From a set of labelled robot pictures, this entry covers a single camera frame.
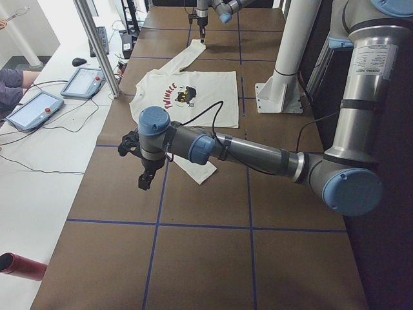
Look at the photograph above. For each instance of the person in purple shirt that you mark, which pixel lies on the person in purple shirt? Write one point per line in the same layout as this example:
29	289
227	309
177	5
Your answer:
14	84

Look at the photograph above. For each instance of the black power adapter box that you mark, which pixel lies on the black power adapter box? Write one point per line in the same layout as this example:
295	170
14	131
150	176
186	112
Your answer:
127	45

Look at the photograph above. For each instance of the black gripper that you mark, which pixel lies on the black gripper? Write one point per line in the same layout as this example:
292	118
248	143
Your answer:
151	166
201	22

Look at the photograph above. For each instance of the black keyboard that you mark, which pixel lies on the black keyboard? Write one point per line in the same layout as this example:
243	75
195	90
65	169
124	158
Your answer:
102	34

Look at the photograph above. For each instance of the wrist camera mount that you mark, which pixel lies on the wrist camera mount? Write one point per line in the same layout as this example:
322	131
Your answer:
130	144

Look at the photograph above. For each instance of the aluminium frame post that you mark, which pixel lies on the aluminium frame post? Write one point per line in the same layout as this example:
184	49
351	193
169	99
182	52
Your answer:
90	29

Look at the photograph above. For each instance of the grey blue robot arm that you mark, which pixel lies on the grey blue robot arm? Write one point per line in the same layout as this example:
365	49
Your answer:
342	177
225	11

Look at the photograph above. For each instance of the black computer mouse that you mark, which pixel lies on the black computer mouse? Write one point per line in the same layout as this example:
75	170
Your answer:
77	61

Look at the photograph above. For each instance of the near teach pendant tablet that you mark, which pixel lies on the near teach pendant tablet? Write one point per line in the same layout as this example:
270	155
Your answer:
35	112

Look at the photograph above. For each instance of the red cylinder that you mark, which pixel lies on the red cylinder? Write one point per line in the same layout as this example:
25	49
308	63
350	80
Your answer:
15	265

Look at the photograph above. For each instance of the teach pendant tablet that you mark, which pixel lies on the teach pendant tablet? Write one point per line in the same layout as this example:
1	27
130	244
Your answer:
35	112
84	83

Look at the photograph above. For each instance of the cream long-sleeve cat shirt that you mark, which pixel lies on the cream long-sleeve cat shirt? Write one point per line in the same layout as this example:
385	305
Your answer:
172	107

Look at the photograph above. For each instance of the far teach pendant tablet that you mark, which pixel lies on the far teach pendant tablet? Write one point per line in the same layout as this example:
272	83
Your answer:
84	83

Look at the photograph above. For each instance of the white camera post base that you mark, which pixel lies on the white camera post base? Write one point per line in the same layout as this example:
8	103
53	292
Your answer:
280	94

